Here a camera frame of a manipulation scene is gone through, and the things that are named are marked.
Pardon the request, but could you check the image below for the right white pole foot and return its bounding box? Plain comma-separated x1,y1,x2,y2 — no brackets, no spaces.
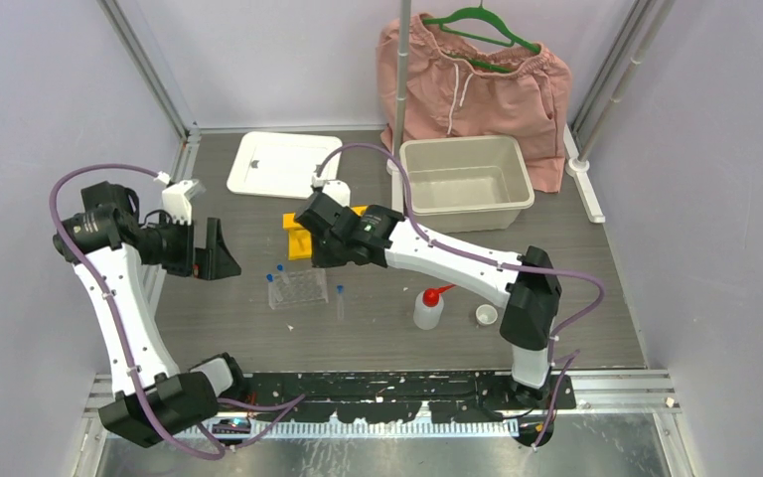
563,125,606,224

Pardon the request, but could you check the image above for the grey rack pole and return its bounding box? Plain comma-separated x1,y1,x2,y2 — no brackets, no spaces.
391,0,412,160

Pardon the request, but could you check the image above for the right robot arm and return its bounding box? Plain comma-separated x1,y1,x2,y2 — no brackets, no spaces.
295,191,562,408

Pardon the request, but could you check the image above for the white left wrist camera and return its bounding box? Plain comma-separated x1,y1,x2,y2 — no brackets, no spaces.
161,179,206,226

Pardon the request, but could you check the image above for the yellow test tube rack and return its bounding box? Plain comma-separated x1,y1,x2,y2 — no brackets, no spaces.
281,205,370,261

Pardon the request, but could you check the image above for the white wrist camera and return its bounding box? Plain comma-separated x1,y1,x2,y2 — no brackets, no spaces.
161,179,206,226
311,174,351,207

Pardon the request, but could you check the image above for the beige plastic bin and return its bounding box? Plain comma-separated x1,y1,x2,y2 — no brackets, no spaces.
400,136,534,234

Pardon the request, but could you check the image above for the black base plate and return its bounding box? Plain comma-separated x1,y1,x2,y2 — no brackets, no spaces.
235,370,577,424

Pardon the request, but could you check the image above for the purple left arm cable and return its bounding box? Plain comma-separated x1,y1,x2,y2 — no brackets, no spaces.
49,163,307,461

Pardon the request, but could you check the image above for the small white cup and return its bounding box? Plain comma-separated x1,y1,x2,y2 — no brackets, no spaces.
475,304,499,326

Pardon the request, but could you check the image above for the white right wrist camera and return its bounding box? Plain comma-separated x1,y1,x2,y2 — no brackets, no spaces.
311,174,351,207

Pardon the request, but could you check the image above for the clear acrylic tube rack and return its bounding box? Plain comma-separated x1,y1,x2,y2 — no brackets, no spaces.
268,268,329,310

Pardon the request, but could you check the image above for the red capped wash bottle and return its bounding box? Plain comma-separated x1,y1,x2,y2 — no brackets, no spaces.
413,284,455,330

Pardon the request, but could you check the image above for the green clothes hanger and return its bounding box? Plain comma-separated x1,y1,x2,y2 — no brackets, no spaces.
421,1,542,74

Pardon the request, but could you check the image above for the white plastic bin lid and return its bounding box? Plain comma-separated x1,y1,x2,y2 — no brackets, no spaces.
226,131,343,200

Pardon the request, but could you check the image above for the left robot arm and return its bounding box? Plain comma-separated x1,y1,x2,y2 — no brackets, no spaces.
53,179,250,447

